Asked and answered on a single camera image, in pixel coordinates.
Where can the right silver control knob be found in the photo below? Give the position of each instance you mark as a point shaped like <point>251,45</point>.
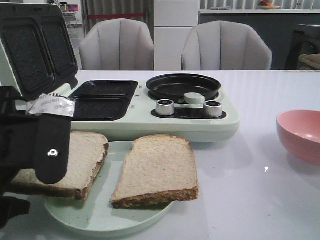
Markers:
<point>212,109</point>

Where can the white refrigerator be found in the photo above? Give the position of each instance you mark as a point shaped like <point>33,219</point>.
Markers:
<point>173,20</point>

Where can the bread slice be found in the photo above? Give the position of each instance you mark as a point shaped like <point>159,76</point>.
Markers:
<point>87,152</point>
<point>160,168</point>

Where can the black round frying pan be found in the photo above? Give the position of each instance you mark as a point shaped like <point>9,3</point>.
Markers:
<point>173,86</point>

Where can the pink bowl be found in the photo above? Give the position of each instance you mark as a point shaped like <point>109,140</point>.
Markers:
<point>299,132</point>

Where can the mint green breakfast maker base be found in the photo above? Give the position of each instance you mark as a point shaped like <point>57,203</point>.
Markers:
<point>123,110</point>

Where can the mint green round plate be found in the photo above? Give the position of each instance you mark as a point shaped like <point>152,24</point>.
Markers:
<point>95,216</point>

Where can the left grey upholstered chair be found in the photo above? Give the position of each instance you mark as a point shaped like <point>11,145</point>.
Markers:
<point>118,45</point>

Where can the red barrier belt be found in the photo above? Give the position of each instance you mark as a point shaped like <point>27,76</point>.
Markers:
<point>118,16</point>

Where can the mint green breakfast maker lid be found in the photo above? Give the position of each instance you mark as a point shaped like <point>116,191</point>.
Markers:
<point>36,53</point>

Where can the grey upholstered chair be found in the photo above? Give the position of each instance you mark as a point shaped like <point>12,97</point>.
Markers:
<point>118,45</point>
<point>225,46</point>

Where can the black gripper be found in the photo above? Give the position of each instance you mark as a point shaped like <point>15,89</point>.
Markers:
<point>54,114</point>

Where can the left silver control knob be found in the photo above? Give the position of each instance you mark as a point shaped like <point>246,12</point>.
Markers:
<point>165,107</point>

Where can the silver control knob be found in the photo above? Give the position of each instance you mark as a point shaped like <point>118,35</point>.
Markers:
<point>165,107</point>
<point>212,109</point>

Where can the fruit plate on counter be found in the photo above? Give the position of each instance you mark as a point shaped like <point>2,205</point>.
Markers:
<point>267,5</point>

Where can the right grey upholstered chair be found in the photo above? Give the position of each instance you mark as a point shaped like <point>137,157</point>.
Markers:
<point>225,46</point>

